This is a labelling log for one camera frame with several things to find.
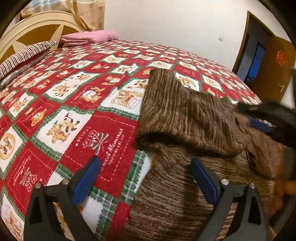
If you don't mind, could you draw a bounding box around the brown knitted sweater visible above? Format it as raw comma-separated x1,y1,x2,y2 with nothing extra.
120,68,284,240

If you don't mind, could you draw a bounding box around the brown wooden door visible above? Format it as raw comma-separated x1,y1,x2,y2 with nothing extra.
249,36,295,102

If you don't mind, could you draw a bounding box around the red christmas bear bedspread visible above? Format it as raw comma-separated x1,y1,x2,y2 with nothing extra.
1,40,260,240

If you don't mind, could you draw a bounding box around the striped pillow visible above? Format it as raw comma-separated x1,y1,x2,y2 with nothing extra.
1,41,59,79

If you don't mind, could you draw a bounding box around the pink folded blanket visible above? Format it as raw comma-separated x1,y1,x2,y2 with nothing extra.
61,30,119,47

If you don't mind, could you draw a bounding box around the beige patterned curtain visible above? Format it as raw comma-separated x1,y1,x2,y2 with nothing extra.
21,0,105,31

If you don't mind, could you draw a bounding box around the cream wooden headboard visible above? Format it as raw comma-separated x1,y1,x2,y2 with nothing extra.
1,11,84,62

